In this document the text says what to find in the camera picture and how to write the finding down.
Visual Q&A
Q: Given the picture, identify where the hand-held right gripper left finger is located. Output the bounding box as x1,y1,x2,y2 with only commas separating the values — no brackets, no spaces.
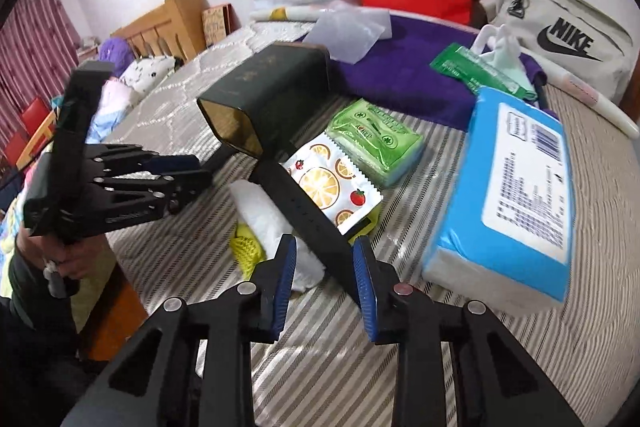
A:
60,234,299,427

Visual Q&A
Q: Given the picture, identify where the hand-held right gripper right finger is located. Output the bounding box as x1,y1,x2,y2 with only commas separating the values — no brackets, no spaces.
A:
352,237,586,427

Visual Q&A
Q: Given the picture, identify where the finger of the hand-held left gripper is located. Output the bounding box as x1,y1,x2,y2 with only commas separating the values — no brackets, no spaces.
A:
82,142,201,180
92,169,213,208

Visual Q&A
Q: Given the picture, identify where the black watch strap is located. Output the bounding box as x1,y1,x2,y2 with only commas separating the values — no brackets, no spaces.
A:
248,164,381,308

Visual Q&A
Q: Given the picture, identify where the fruit print packet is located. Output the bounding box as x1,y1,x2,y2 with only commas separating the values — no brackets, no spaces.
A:
282,131,383,235

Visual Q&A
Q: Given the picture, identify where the green tissue pack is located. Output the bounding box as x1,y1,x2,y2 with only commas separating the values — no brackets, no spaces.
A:
325,99,426,185

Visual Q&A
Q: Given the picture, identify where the dark green wipe packet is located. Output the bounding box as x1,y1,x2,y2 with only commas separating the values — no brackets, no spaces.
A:
430,42,538,100

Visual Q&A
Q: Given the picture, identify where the person's left hand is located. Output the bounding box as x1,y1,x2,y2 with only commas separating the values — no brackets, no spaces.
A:
19,229,105,281

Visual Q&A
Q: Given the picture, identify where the white spotted pillow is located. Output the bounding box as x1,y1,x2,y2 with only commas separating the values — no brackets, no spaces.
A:
120,56,177,94

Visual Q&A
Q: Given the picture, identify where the dark green box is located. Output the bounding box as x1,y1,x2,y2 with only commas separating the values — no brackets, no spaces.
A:
196,42,332,160

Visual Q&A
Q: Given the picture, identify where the purple plush toy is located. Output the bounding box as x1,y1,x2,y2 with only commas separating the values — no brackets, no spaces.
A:
97,38,136,75

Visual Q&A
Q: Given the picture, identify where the red striped curtain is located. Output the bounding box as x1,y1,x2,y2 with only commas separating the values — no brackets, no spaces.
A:
0,0,81,158

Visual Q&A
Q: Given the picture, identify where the wooden headboard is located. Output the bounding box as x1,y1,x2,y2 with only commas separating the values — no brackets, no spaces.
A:
111,0,208,62

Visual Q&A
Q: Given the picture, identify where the brown framed board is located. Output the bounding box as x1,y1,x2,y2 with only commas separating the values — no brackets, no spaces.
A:
201,3,235,48

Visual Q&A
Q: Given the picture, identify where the blue tissue pack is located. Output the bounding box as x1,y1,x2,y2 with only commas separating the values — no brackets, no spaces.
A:
420,87,576,310

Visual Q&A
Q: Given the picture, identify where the purple towel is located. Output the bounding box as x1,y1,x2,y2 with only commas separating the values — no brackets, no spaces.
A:
295,14,558,132

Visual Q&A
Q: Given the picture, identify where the rolled printed paper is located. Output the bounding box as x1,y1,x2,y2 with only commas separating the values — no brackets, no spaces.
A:
250,6,640,138

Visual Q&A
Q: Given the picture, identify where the beige waist bag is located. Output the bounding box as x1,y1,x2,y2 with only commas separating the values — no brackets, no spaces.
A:
477,0,633,105

